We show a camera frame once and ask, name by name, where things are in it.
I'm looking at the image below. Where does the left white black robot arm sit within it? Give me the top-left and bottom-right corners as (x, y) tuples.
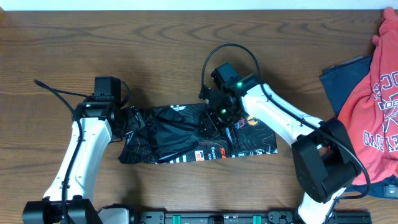
(22, 77), (144, 223)

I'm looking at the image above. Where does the navy blue folded garment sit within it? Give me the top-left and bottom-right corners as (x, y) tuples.
(320, 55), (397, 200)

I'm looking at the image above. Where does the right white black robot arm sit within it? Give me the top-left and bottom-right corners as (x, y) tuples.
(198, 63), (363, 223)

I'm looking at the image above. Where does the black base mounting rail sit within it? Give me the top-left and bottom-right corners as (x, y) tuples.
(99, 203), (373, 224)

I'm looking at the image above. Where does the black orange patterned jersey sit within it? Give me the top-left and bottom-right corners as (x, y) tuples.
(118, 104), (278, 164)

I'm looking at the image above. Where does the red printed t-shirt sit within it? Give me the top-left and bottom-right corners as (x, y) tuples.
(338, 7), (397, 183)

